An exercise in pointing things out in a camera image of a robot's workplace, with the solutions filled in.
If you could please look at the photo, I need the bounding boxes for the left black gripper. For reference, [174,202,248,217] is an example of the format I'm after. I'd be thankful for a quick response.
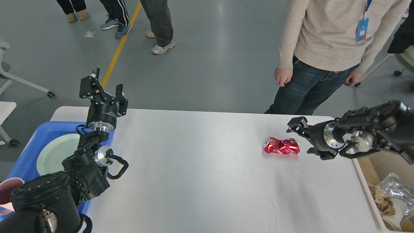
[79,68,129,132]

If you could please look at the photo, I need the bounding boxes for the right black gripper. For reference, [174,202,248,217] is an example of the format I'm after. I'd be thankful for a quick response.
[286,116,345,161]

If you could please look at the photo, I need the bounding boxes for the brown paper bag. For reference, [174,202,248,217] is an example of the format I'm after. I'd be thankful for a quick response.
[358,157,381,186]

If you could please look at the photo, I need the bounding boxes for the light green plate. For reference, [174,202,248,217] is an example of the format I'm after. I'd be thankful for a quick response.
[37,134,80,174]

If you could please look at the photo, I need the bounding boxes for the silver foil bag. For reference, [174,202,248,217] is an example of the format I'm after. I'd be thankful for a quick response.
[378,172,414,225]

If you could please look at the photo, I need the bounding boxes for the brown paper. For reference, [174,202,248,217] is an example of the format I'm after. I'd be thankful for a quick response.
[374,186,396,216]

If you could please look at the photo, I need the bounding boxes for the white paper cup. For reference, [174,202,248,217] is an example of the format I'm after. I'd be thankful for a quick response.
[382,198,407,231]

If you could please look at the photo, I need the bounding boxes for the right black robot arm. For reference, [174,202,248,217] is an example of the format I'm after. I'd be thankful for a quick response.
[287,100,414,165]

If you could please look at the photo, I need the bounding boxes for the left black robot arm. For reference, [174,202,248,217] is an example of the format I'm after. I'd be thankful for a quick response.
[1,68,129,233]

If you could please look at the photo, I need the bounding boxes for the person in striped trackpants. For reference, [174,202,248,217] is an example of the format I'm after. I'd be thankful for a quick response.
[100,0,131,39]

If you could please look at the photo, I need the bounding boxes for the yellow plate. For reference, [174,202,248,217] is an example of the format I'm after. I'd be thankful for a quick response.
[36,160,49,175]

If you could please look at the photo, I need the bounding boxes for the person in tan boots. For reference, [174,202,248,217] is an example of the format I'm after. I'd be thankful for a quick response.
[56,0,88,23]

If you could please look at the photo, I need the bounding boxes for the person in beige sweater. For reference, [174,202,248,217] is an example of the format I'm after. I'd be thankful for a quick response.
[265,0,410,116]

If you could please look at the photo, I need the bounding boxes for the person in grey trousers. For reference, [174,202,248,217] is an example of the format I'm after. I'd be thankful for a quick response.
[140,0,175,55]

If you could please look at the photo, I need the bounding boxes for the white chair base left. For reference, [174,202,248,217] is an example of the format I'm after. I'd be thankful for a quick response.
[0,36,56,98]

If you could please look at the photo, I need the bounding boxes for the blue plastic tray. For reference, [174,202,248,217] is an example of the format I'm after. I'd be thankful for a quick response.
[0,121,115,220]

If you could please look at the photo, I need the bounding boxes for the white plastic bin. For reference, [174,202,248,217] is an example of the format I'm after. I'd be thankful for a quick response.
[351,151,413,233]

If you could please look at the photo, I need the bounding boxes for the blue id badge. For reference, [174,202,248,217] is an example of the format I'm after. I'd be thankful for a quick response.
[356,0,372,42]

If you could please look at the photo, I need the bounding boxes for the white office chair right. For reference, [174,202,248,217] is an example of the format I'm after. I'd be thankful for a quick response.
[364,45,414,78]

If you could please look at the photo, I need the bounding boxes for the pink mug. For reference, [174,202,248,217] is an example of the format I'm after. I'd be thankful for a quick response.
[0,177,25,216]

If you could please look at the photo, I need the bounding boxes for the black jacket on chair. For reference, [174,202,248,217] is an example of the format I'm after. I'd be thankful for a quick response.
[387,0,414,54]

